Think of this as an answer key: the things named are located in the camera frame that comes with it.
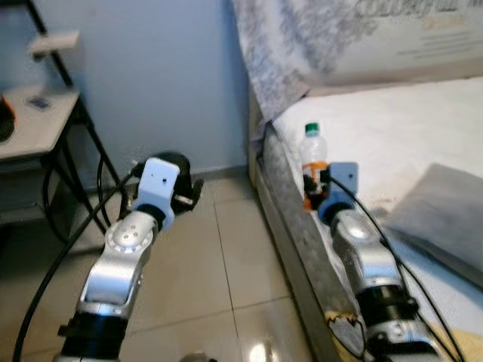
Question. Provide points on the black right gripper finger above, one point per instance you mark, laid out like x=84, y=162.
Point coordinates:
x=309, y=185

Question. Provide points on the green-capped plastic drink bottle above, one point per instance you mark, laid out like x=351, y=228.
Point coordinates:
x=312, y=147

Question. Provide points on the grey pillow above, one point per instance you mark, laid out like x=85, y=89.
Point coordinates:
x=445, y=211

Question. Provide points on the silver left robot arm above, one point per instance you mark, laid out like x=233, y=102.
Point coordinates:
x=117, y=264

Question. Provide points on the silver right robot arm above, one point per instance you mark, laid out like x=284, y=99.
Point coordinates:
x=370, y=264

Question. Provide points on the black round waste bin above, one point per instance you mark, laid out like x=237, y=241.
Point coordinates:
x=181, y=160

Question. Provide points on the white quilted bed mattress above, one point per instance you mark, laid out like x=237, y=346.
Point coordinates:
x=407, y=121

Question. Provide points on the patterned plastic-wrapped mattress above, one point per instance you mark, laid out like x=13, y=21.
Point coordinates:
x=302, y=38

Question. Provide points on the small dark flat item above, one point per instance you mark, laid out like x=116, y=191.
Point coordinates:
x=39, y=102

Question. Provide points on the orange and black object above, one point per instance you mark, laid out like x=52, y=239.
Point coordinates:
x=4, y=121

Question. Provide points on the beige shelf board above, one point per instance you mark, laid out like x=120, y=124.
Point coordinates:
x=53, y=43

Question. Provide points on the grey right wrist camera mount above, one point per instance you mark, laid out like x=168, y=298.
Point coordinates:
x=341, y=181

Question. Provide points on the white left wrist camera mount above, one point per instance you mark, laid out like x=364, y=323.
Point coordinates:
x=158, y=181

